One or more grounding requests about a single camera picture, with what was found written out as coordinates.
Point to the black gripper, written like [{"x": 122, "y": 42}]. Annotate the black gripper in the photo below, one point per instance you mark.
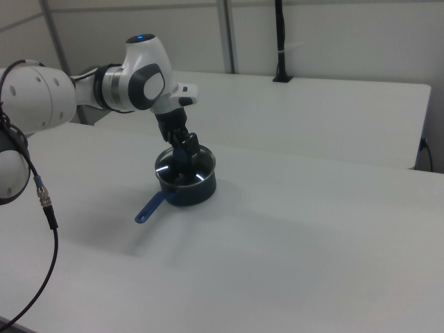
[{"x": 171, "y": 123}]

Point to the glass lid with blue knob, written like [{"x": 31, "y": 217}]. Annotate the glass lid with blue knob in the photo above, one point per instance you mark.
[{"x": 181, "y": 156}]

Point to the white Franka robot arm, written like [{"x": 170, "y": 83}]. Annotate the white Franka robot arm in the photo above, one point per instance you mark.
[{"x": 34, "y": 97}]

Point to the grey metal partition post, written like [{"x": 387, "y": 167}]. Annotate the grey metal partition post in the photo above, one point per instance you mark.
[
  {"x": 227, "y": 34},
  {"x": 57, "y": 38}
]

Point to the black camera pole with base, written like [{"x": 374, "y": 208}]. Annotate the black camera pole with base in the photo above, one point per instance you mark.
[{"x": 281, "y": 41}]

